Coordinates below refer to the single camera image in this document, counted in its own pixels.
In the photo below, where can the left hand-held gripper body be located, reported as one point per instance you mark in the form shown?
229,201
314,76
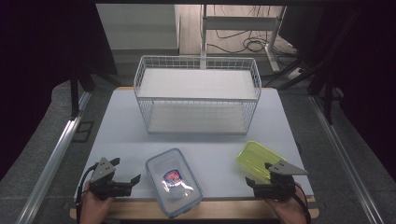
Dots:
104,174

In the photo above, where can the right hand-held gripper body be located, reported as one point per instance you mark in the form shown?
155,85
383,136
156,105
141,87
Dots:
281,183

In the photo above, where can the yellow-green plastic lid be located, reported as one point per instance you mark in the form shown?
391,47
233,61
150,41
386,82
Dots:
253,157

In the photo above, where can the person's right hand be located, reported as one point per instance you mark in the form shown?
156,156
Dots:
289,211

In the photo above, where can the person's left hand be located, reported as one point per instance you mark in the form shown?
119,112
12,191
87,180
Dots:
93,208

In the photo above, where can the clear container with blue lid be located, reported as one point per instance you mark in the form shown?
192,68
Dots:
172,182

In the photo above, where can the black metal stand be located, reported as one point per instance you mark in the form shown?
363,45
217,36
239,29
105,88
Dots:
328,99
74,96

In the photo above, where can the white power strip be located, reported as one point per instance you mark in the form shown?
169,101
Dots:
297,73

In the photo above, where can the black curtain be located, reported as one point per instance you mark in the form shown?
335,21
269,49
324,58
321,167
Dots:
367,77
37,62

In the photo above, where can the aluminium rail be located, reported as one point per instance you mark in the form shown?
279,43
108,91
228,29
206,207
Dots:
345,155
53,161

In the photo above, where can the white metal desk frame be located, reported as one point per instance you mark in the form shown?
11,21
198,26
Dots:
239,22

